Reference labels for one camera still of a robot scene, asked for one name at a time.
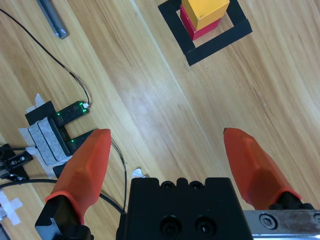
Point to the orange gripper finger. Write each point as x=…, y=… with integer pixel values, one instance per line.
x=82, y=175
x=255, y=170

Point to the black dongle green light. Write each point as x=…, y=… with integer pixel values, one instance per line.
x=78, y=141
x=71, y=112

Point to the black metal clamp bracket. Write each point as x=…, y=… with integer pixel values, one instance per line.
x=17, y=160

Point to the black hub grey felt wrap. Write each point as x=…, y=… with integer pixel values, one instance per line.
x=45, y=142

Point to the black tape square outline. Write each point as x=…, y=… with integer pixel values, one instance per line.
x=212, y=46

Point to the white paper tape strip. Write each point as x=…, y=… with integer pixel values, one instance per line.
x=23, y=136

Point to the small white paper scrap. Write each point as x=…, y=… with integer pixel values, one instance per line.
x=138, y=173

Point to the black tape patch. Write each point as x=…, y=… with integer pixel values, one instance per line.
x=40, y=112

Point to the red cube block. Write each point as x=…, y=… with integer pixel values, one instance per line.
x=202, y=31

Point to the grey metal bar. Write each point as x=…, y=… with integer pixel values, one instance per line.
x=53, y=20

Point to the white tape cross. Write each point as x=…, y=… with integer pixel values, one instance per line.
x=11, y=207

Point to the yellow cube block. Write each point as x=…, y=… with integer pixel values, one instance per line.
x=205, y=12

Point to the white paper tape piece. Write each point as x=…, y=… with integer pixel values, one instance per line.
x=37, y=101

